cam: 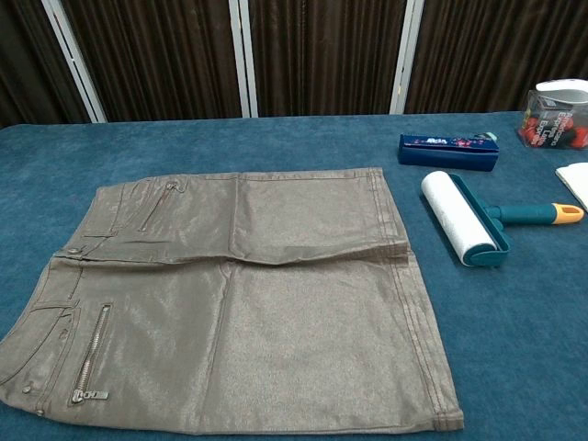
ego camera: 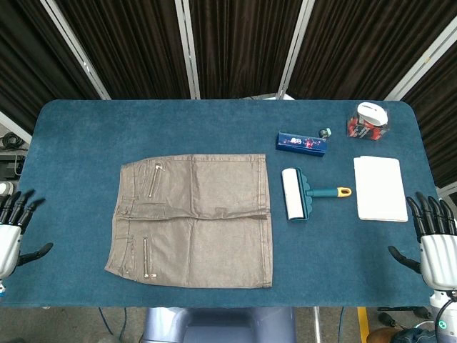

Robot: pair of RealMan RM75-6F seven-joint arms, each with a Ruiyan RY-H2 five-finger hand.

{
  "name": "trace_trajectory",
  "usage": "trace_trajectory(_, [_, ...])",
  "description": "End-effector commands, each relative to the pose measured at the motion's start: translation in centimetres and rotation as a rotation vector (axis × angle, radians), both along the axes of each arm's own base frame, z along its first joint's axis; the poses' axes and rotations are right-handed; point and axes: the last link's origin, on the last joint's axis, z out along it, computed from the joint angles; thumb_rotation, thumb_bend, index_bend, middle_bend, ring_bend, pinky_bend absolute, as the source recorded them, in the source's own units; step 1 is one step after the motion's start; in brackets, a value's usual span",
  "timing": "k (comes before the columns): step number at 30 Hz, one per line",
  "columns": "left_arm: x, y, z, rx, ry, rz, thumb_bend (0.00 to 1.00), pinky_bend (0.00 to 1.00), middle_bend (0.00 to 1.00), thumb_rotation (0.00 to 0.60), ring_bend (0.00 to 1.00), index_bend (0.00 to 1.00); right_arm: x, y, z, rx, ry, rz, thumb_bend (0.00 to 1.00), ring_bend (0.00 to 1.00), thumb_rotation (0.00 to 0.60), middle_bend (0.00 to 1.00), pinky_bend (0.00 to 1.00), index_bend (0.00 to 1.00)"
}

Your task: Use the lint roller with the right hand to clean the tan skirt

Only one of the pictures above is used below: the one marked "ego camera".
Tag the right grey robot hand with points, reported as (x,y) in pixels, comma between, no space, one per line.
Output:
(439,257)

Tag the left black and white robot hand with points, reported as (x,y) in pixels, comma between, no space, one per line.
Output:
(9,243)

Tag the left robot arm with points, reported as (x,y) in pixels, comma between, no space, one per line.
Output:
(1,287)

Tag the brown shiny skirt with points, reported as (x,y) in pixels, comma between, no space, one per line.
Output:
(214,221)

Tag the white round device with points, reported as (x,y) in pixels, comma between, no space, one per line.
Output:
(5,187)

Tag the grey equipment box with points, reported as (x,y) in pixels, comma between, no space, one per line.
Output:
(10,165)

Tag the dark blue bag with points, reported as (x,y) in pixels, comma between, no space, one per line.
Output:
(414,336)

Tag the white flat pad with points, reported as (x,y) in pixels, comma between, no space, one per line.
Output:
(380,189)

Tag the brown round object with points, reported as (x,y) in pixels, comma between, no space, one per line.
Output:
(380,336)

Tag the white table leg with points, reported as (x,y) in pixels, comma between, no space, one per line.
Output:
(316,323)

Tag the clear box with red contents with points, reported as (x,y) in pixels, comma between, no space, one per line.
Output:
(360,134)

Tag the white computer mouse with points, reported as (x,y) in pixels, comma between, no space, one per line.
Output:
(373,113)

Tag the navy printed rectangular box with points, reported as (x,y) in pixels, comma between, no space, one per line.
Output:
(301,143)

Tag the white flat object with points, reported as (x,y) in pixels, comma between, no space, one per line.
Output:
(278,96)

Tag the blue-grey robot torso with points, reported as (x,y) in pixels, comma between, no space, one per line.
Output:
(221,325)

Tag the blue felt table cloth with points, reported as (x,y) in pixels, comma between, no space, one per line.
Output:
(214,125)

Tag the dark folding screen white frames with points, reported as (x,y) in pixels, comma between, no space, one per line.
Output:
(242,46)

